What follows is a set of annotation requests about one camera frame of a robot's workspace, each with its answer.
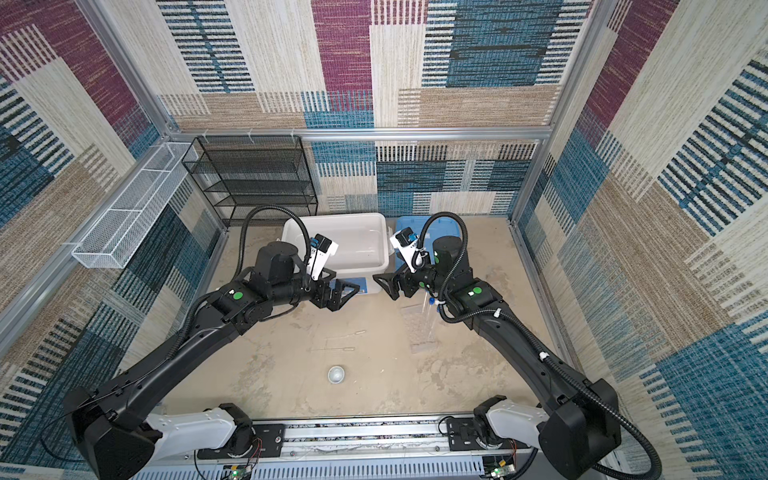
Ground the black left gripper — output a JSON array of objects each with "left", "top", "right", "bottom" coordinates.
[{"left": 270, "top": 267, "right": 359, "bottom": 311}]

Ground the clear plastic pipette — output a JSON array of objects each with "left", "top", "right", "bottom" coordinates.
[{"left": 326, "top": 330, "right": 367, "bottom": 341}]

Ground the blue capped test tube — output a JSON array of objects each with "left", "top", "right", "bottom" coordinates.
[{"left": 425, "top": 296, "right": 439, "bottom": 330}]

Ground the white plastic storage bin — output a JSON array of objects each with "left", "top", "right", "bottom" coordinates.
[{"left": 301, "top": 213, "right": 390, "bottom": 295}]

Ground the small white porcelain dish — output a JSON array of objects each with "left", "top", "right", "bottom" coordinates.
[{"left": 327, "top": 365, "right": 346, "bottom": 385}]

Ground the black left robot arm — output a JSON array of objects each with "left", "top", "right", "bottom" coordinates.
[{"left": 61, "top": 214, "right": 360, "bottom": 479}]

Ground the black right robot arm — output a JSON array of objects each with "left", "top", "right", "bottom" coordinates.
[{"left": 373, "top": 212, "right": 662, "bottom": 479}]

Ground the blue plastic bin lid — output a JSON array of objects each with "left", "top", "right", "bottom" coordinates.
[{"left": 393, "top": 215, "right": 468, "bottom": 277}]

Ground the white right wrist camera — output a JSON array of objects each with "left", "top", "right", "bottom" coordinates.
[{"left": 390, "top": 227, "right": 424, "bottom": 273}]

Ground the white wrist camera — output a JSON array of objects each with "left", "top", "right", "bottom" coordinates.
[
  {"left": 390, "top": 227, "right": 424, "bottom": 273},
  {"left": 307, "top": 234, "right": 339, "bottom": 281}
]

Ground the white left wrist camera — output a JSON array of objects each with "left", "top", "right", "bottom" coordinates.
[{"left": 307, "top": 234, "right": 339, "bottom": 281}]

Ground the black wire mesh shelf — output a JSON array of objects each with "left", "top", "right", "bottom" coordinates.
[{"left": 182, "top": 135, "right": 318, "bottom": 227}]

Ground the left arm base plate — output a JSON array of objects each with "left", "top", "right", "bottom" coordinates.
[{"left": 196, "top": 423, "right": 286, "bottom": 460}]

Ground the aluminium mounting rail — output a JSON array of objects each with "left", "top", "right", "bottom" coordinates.
[{"left": 101, "top": 413, "right": 625, "bottom": 480}]

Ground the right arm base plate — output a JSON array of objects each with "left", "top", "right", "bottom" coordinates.
[{"left": 437, "top": 415, "right": 530, "bottom": 451}]

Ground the white wire mesh basket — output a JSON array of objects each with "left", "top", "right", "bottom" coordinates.
[{"left": 72, "top": 142, "right": 190, "bottom": 269}]

